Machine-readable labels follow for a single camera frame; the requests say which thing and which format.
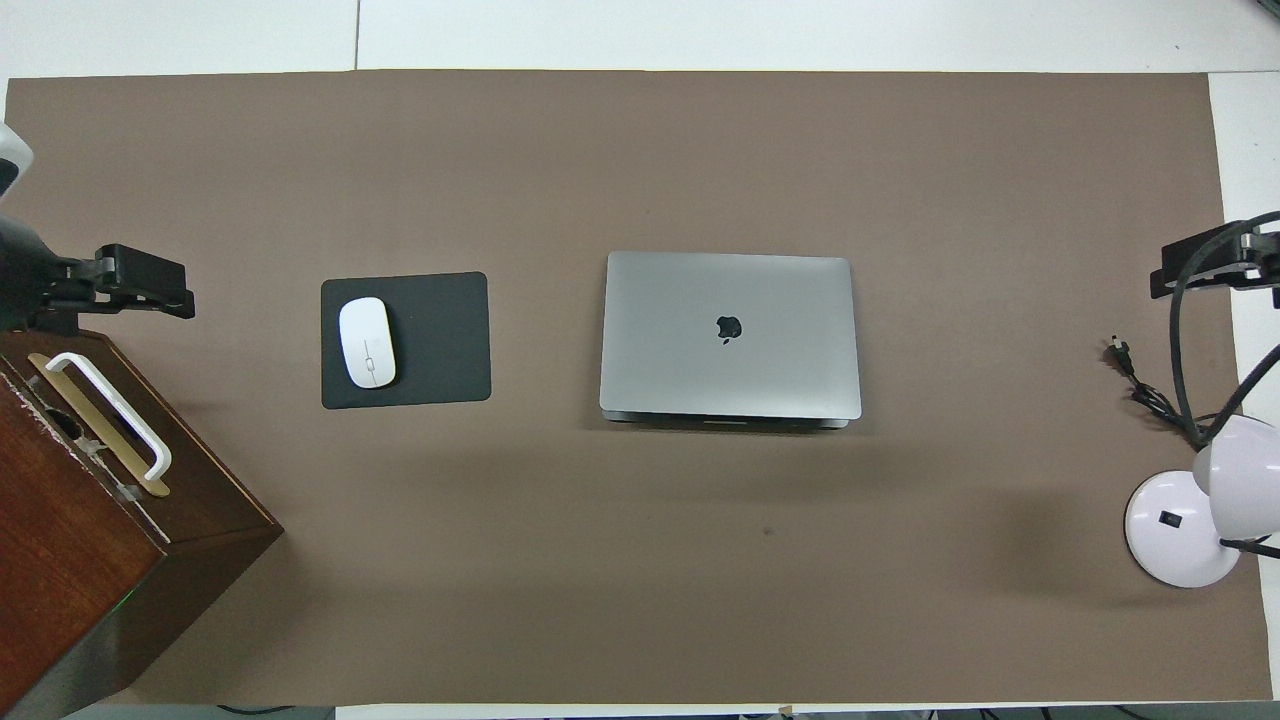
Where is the brown table mat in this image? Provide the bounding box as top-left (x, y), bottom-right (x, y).
top-left (0, 70), bottom-right (1273, 706)

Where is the white desk lamp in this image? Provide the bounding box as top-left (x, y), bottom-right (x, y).
top-left (1124, 413), bottom-right (1280, 589)

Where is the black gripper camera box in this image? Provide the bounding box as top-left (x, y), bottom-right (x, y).
top-left (1148, 222), bottom-right (1256, 301)

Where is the white box handle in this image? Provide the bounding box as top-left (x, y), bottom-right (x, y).
top-left (45, 351), bottom-right (173, 482)

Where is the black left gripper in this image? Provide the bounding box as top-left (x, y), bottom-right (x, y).
top-left (0, 213), bottom-right (197, 336)

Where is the white computer mouse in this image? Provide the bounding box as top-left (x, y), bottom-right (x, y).
top-left (338, 297), bottom-right (398, 390)

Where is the black mouse pad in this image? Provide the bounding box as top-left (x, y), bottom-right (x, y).
top-left (320, 271), bottom-right (492, 410)

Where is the silver laptop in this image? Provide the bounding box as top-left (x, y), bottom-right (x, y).
top-left (598, 250), bottom-right (863, 431)

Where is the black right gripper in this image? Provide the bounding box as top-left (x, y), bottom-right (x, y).
top-left (1240, 228), bottom-right (1280, 309)

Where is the dark wooden box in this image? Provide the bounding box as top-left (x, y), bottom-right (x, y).
top-left (0, 328), bottom-right (285, 716)

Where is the brass handle plate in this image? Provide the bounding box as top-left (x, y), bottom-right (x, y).
top-left (27, 352), bottom-right (171, 498)

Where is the black lamp power cable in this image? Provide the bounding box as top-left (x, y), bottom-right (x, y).
top-left (1108, 337), bottom-right (1216, 446)

